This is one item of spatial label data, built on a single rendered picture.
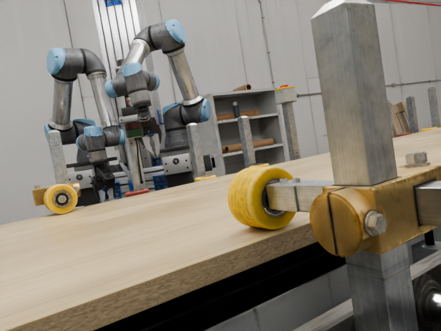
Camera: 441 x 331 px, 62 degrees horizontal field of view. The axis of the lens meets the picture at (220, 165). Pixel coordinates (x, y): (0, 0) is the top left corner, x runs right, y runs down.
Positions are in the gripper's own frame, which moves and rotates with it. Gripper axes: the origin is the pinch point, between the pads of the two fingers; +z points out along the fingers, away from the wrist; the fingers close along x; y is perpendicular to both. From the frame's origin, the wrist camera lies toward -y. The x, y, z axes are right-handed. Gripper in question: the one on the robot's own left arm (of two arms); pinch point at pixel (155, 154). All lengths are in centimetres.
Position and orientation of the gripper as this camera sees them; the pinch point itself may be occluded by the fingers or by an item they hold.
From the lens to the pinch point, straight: 142.3
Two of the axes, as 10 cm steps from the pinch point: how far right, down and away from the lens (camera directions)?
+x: -9.6, 2.6, -1.3
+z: 2.5, 9.6, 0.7
